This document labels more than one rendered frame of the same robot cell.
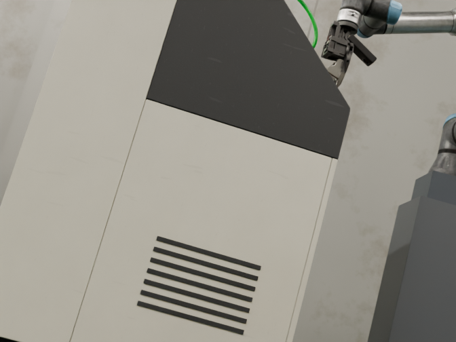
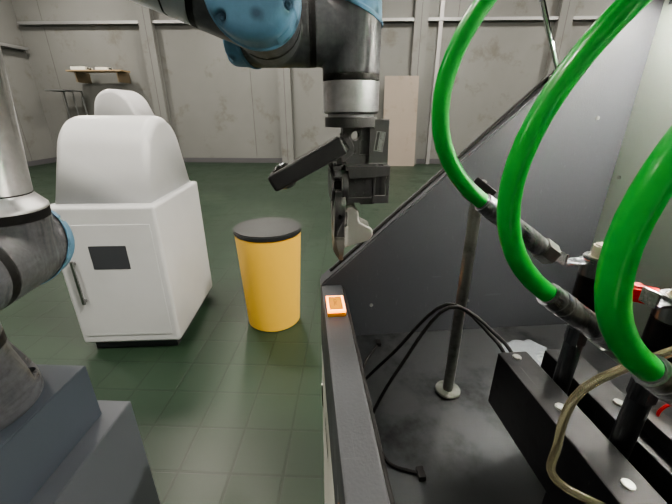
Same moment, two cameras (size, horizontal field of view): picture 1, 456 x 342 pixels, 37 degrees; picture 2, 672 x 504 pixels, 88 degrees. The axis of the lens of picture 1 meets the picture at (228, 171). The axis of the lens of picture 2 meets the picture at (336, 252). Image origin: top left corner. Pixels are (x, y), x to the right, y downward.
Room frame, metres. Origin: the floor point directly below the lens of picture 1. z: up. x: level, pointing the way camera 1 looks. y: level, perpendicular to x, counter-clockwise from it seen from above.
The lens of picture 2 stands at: (2.53, -0.24, 1.26)
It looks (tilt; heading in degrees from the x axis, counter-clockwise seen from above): 22 degrees down; 182
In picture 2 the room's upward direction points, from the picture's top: straight up
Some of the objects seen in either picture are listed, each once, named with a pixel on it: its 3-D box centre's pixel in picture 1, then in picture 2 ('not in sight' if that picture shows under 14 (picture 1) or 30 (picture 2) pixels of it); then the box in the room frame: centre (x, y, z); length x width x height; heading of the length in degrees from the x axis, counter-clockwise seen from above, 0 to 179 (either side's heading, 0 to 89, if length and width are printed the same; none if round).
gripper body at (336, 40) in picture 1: (340, 43); (355, 161); (2.02, -0.24, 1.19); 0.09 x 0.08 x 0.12; 97
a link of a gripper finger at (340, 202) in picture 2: not in sight; (339, 206); (2.04, -0.26, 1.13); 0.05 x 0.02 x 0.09; 7
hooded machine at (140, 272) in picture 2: not in sight; (138, 229); (0.64, -1.47, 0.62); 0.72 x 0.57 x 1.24; 1
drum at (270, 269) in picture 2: not in sight; (271, 274); (0.59, -0.72, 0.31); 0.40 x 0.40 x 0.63
